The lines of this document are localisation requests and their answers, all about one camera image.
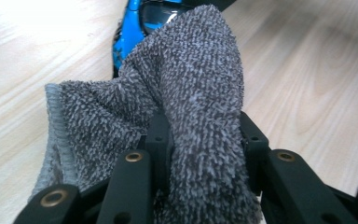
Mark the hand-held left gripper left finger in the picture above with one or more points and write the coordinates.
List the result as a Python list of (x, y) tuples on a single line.
[(158, 137)]

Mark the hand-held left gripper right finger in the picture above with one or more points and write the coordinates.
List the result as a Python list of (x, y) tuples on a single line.
[(254, 146)]

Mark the grey terry cloth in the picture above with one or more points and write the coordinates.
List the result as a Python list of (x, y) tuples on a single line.
[(192, 93)]

